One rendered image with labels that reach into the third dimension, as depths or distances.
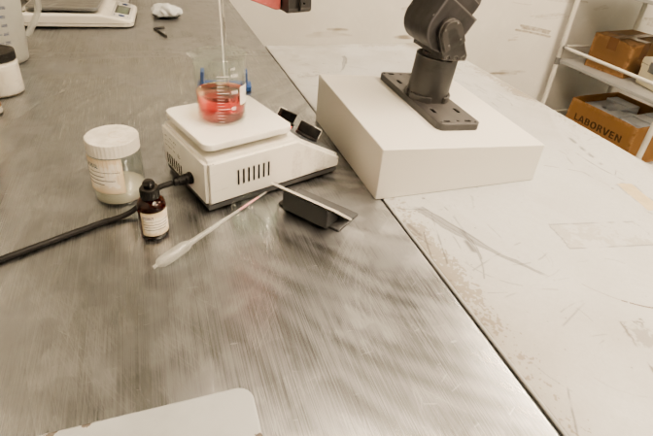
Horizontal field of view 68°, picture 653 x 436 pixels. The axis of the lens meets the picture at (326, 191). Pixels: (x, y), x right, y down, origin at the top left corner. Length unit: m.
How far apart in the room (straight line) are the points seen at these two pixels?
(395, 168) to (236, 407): 0.35
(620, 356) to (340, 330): 0.26
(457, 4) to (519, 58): 2.03
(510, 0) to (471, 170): 1.94
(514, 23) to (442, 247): 2.13
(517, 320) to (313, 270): 0.21
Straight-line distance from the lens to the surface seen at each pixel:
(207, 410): 0.40
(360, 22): 2.20
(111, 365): 0.45
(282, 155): 0.60
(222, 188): 0.58
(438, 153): 0.64
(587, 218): 0.72
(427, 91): 0.74
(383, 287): 0.50
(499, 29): 2.59
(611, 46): 2.72
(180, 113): 0.63
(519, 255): 0.60
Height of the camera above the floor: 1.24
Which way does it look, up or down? 32 degrees down
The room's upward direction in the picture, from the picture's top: 5 degrees clockwise
